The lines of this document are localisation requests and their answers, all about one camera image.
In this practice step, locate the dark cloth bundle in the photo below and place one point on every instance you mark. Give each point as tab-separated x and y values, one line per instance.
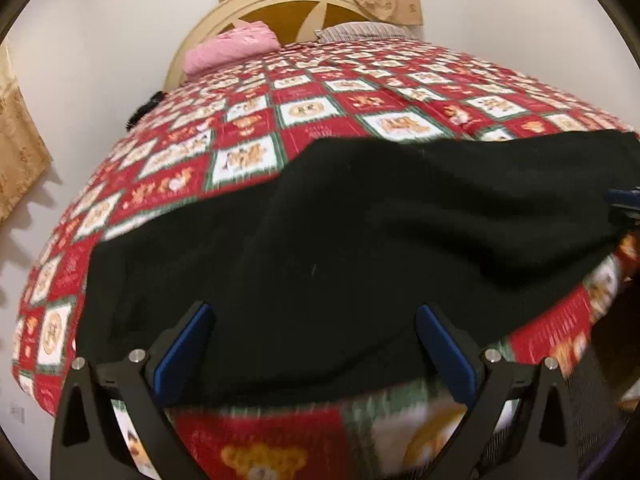
144	109

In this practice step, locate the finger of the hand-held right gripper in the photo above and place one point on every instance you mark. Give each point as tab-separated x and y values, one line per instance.
625	206

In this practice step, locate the beige wooden headboard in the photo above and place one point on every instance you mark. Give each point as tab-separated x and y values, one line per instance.
220	22

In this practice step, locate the white wall socket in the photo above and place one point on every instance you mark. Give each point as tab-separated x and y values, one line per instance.
17	412

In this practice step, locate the grey ribbed cloth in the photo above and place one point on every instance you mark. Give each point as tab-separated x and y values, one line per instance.
592	400

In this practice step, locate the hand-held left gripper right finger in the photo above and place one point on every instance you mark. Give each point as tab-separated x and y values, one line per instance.
447	355

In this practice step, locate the red printed bear blanket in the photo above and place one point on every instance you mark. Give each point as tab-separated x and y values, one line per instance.
240	160

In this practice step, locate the striped grey pillow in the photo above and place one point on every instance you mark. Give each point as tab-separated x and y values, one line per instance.
360	31

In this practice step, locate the pink pillow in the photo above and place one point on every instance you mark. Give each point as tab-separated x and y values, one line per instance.
227	47

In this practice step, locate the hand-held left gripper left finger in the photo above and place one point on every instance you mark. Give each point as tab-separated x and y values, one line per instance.
182	355

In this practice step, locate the black pants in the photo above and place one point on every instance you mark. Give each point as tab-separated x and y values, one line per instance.
350	240

